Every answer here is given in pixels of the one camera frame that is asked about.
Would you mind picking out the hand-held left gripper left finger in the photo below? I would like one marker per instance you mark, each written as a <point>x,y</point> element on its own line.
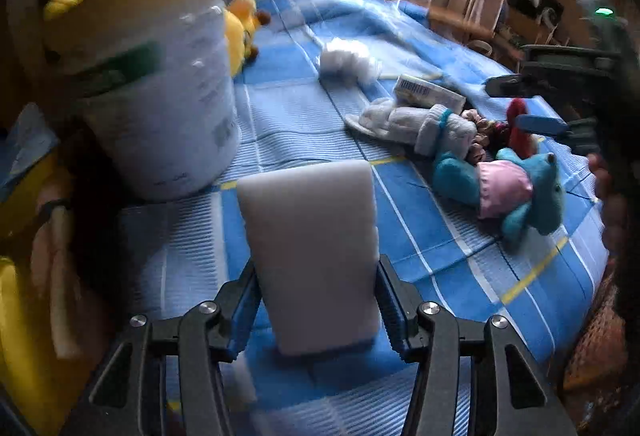
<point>244,313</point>

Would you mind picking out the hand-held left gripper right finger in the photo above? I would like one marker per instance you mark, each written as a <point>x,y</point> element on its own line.
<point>392,311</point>

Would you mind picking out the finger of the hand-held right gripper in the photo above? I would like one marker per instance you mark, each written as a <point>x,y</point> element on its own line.
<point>540,124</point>
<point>507,86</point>

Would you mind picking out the red soft item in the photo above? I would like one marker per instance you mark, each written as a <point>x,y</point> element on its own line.
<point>520,129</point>

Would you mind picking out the teal plush elephant pink dress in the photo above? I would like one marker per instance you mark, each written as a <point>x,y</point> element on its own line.
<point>505,188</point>

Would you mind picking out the tissue pack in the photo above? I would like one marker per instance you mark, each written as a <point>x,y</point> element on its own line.
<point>427,91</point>

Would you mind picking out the white foam block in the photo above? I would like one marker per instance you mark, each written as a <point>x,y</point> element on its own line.
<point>312,256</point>

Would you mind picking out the white socks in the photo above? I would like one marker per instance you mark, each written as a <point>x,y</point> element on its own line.
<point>410,124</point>

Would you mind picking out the white fluffy wad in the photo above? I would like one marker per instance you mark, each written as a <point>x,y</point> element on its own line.
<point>345,61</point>

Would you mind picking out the gold box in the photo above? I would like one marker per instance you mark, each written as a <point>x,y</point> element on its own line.
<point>15,316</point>

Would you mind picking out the person's right hand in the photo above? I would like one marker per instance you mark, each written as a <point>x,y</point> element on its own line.
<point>612,211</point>

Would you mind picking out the bundle of hair scrunchies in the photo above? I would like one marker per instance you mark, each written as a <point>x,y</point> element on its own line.
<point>482,134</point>

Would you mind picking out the wooden side desk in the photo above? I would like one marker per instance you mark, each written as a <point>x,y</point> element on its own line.
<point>500,31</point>

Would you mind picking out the blue plaid bed sheet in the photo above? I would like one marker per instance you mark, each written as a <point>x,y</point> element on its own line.
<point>310,116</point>

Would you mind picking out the white printed canister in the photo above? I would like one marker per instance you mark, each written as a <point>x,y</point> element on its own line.
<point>165,86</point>

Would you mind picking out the small yellow plush toy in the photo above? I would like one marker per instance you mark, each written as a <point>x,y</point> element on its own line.
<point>240,34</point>

